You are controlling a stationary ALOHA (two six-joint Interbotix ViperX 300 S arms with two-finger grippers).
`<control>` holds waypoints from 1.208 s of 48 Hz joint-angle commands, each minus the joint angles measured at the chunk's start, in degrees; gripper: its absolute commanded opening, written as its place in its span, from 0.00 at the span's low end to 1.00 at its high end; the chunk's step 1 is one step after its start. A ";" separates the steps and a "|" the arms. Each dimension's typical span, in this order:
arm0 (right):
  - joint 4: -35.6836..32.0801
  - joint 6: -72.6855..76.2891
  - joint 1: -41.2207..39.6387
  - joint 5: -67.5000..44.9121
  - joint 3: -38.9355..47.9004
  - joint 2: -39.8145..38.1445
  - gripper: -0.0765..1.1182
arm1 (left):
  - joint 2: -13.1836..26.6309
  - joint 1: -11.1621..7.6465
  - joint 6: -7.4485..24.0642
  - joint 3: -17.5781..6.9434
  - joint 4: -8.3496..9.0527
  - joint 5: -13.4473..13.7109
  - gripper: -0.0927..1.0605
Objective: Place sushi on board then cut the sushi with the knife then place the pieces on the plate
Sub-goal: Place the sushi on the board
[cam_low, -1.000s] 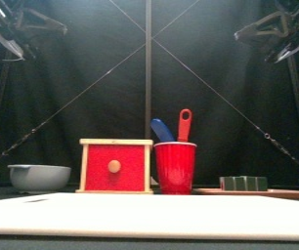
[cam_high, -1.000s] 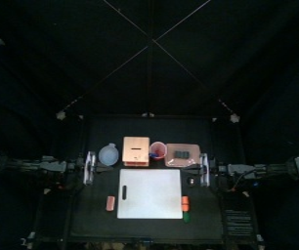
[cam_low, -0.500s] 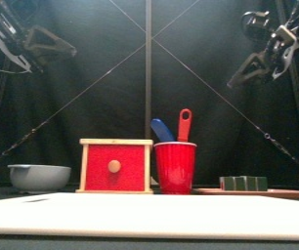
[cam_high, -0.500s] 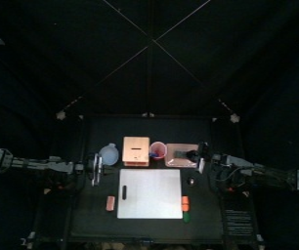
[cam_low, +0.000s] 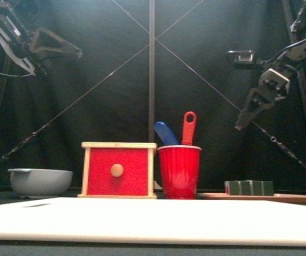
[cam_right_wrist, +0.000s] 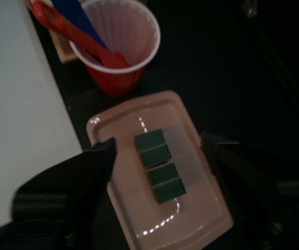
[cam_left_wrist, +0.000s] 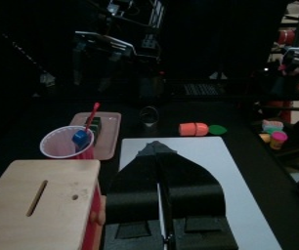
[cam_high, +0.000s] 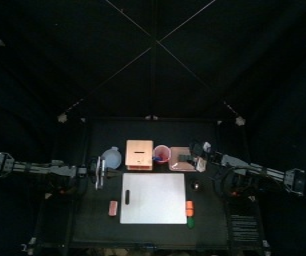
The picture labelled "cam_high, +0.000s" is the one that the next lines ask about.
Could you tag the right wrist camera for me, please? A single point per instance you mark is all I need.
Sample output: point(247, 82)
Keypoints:
point(196, 149)

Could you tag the red toy utensil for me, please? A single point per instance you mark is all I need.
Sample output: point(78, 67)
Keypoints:
point(163, 154)

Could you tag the pink rectangular block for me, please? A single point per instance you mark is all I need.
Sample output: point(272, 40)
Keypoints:
point(113, 208)

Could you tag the blue toy utensil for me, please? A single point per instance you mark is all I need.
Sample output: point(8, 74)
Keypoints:
point(157, 158)

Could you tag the wooden box with red drawer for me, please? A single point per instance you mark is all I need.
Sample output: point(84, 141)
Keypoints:
point(139, 154)

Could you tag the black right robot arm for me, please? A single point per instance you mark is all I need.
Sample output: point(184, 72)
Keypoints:
point(256, 171)

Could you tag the small metal cup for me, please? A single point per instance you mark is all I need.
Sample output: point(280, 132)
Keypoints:
point(196, 186)

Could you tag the red plastic cup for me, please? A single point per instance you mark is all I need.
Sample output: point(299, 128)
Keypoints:
point(161, 154)

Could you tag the orange and green toy piece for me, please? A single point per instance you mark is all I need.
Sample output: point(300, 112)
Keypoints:
point(189, 208)

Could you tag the white cutting board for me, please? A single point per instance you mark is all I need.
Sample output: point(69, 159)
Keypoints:
point(153, 198)

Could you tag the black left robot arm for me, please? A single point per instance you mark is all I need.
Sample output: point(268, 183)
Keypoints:
point(34, 167)

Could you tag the black printed label sticker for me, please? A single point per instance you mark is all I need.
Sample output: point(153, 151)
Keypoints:
point(244, 230)

